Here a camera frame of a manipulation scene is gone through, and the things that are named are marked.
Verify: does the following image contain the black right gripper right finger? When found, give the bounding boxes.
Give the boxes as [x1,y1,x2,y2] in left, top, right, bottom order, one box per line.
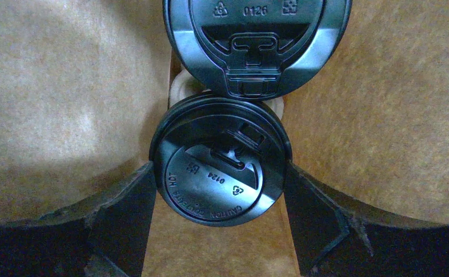
[284,163,449,276]

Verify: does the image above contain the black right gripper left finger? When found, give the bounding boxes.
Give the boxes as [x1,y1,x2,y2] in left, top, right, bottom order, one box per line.
[0,162,156,276]

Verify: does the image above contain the black coffee cup lid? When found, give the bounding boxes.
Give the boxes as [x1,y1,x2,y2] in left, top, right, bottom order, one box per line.
[149,93,292,227]

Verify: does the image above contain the green paper bag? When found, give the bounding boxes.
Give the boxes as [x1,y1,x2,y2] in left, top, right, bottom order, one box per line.
[0,0,449,277]

